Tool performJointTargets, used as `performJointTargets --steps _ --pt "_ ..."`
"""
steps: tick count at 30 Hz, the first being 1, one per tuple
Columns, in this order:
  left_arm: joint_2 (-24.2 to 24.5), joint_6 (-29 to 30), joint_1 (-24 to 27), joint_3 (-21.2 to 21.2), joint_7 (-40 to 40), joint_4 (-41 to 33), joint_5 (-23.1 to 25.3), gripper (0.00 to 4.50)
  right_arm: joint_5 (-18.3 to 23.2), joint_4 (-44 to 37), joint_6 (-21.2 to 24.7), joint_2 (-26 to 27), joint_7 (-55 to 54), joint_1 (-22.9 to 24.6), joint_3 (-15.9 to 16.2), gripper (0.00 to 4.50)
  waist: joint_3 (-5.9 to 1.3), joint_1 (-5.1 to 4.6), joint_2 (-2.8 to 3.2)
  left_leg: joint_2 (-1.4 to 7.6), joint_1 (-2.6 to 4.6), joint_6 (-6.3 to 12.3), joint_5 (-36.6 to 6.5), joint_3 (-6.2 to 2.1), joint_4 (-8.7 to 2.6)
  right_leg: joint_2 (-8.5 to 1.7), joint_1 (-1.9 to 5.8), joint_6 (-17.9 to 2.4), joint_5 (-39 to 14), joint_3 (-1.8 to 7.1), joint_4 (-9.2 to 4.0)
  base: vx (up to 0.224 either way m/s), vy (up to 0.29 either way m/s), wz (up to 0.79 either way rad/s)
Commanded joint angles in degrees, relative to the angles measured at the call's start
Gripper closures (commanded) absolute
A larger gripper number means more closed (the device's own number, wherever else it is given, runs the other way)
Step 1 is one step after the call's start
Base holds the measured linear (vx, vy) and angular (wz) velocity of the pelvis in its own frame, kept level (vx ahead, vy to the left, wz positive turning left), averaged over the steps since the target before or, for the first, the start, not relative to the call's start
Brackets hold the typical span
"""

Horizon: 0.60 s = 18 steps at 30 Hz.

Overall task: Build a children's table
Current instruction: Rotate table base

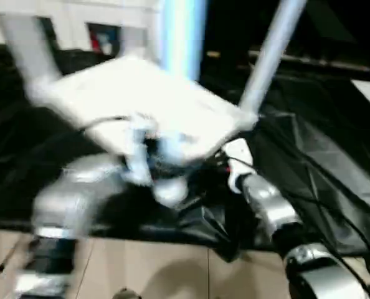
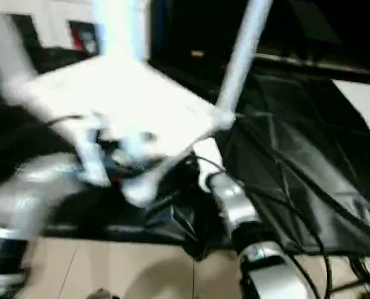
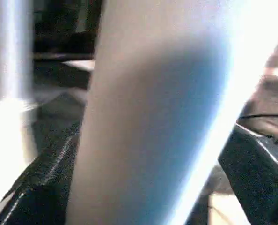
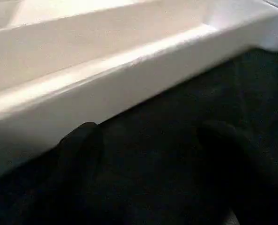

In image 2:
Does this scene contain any white plastic table top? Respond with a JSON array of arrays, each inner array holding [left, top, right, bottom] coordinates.
[[4, 55, 237, 208]]

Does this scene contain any black work mat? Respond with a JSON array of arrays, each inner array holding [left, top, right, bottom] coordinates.
[[0, 46, 370, 259]]

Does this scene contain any grey left robot foot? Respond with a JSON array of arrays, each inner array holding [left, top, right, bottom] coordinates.
[[90, 288, 117, 299]]

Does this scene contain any black case with gold label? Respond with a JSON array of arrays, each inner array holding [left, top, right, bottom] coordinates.
[[149, 0, 235, 82]]

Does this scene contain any white glass-door cabinet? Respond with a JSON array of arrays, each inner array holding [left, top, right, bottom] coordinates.
[[0, 0, 151, 63]]

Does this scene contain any dark metal rod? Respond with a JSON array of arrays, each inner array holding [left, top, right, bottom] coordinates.
[[253, 52, 370, 75]]

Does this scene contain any white flat board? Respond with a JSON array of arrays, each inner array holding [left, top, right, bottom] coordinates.
[[331, 79, 370, 138]]

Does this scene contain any black metal stand leg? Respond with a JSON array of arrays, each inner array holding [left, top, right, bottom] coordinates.
[[331, 277, 370, 293]]

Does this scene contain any black left wrist camera cable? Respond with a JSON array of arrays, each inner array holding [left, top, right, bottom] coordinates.
[[44, 114, 92, 126]]

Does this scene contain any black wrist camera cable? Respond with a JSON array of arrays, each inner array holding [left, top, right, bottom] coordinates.
[[44, 114, 92, 126], [194, 155, 332, 299]]

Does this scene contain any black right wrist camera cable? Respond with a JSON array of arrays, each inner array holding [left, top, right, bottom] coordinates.
[[194, 155, 332, 299]]

